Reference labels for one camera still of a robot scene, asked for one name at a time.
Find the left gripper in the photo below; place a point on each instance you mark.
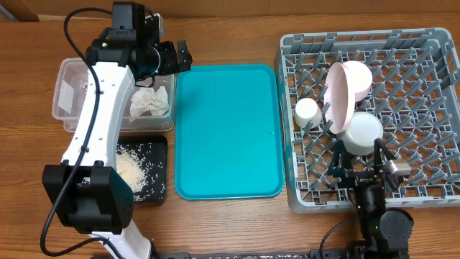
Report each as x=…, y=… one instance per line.
x=171, y=64

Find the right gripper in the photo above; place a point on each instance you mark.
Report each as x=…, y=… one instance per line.
x=353, y=176

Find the grey bowl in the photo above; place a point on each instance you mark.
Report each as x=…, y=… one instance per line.
x=363, y=130

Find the white tissue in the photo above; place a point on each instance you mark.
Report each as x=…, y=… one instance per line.
x=149, y=100

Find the large pink plate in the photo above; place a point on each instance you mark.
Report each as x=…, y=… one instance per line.
x=341, y=97

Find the white cup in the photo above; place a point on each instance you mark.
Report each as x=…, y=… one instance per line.
x=307, y=110

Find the rice and food scraps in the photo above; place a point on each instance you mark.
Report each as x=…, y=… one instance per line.
x=131, y=169

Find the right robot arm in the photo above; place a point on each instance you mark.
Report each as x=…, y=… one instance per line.
x=385, y=232

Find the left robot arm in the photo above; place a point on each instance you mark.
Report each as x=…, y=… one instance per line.
x=85, y=189

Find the grey dishwasher rack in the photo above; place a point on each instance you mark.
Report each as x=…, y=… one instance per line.
x=414, y=93

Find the clear plastic bin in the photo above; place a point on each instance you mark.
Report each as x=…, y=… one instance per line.
x=69, y=96

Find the teal serving tray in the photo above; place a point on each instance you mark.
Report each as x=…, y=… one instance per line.
x=228, y=138

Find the black plastic tray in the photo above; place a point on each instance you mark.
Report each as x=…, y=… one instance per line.
x=154, y=154

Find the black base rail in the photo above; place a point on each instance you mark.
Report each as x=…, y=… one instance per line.
x=312, y=254

